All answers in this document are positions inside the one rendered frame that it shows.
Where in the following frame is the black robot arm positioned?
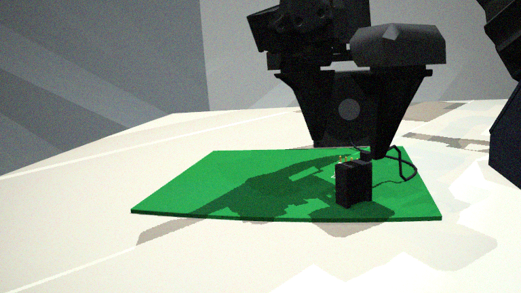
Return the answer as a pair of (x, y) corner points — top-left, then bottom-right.
(247, 0), (521, 82)

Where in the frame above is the green circuit board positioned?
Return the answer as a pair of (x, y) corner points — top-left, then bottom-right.
(130, 147), (442, 223)

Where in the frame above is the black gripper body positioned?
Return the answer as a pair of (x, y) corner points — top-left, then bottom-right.
(267, 0), (446, 73)

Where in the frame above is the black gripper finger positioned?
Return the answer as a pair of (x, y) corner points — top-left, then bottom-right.
(274, 70), (335, 141)
(350, 69), (433, 160)

